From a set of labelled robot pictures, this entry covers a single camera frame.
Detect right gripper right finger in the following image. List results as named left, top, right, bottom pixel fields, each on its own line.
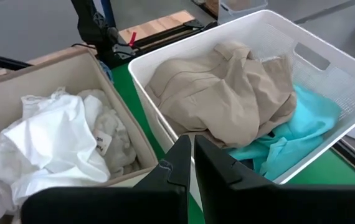
left=194, top=135, right=355, bottom=224

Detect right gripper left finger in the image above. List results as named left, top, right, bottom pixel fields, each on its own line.
left=21, top=134, right=192, bottom=224

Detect white lace garment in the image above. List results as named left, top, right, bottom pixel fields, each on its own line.
left=77, top=88, right=138, bottom=179

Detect beige trousers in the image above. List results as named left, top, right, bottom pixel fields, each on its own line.
left=144, top=42, right=298, bottom=149

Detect turquoise garment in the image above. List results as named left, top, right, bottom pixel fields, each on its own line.
left=227, top=83, right=343, bottom=182

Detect smooth white shirt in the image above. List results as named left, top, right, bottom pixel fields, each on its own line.
left=0, top=88, right=111, bottom=224

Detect green table mat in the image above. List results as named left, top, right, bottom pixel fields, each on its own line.
left=110, top=63, right=355, bottom=224

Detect white plastic laundry basket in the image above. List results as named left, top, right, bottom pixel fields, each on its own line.
left=128, top=9, right=355, bottom=185

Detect beige fabric storage bin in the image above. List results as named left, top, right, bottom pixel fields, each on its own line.
left=0, top=46, right=159, bottom=224

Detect empty clear plastic bin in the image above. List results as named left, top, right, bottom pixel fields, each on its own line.
left=217, top=0, right=268, bottom=24

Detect red cable connector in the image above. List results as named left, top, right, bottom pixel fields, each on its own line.
left=128, top=30, right=138, bottom=48

